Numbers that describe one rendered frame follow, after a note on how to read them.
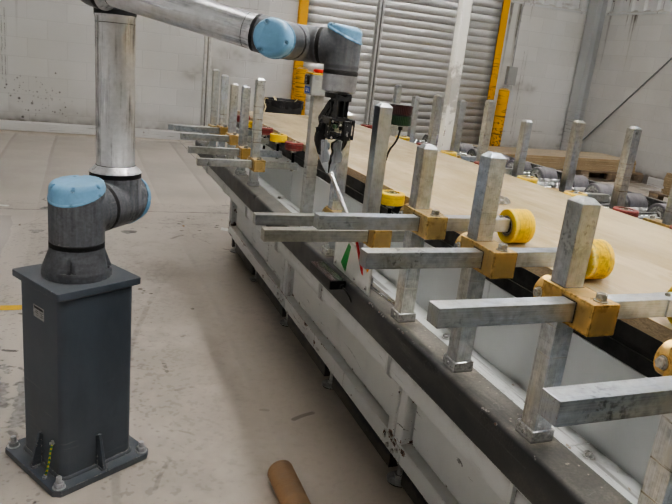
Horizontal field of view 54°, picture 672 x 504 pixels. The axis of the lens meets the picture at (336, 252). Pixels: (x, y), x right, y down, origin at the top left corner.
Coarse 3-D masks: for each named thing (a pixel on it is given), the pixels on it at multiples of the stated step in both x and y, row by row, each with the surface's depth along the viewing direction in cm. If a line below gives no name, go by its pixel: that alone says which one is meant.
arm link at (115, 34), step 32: (96, 32) 182; (128, 32) 183; (96, 64) 185; (128, 64) 185; (96, 96) 187; (128, 96) 188; (96, 128) 190; (128, 128) 190; (96, 160) 193; (128, 160) 193; (128, 192) 193
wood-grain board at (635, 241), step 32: (288, 128) 339; (352, 128) 375; (352, 160) 253; (448, 160) 284; (448, 192) 208; (512, 192) 221; (544, 192) 229; (544, 224) 177; (608, 224) 186; (640, 224) 191; (640, 256) 154; (608, 288) 126; (640, 288) 128; (640, 320) 113
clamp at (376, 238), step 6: (372, 234) 164; (378, 234) 163; (384, 234) 164; (390, 234) 164; (372, 240) 164; (378, 240) 164; (384, 240) 164; (390, 240) 165; (372, 246) 164; (378, 246) 164; (384, 246) 165
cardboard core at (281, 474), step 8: (272, 464) 199; (280, 464) 198; (288, 464) 199; (272, 472) 197; (280, 472) 195; (288, 472) 194; (272, 480) 195; (280, 480) 192; (288, 480) 191; (296, 480) 192; (280, 488) 189; (288, 488) 188; (296, 488) 188; (280, 496) 188; (288, 496) 185; (296, 496) 184; (304, 496) 185
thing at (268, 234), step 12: (264, 228) 157; (276, 228) 158; (288, 228) 159; (300, 228) 161; (312, 228) 162; (264, 240) 157; (276, 240) 158; (288, 240) 159; (300, 240) 160; (312, 240) 161; (324, 240) 162; (336, 240) 163; (348, 240) 165; (360, 240) 166; (396, 240) 170
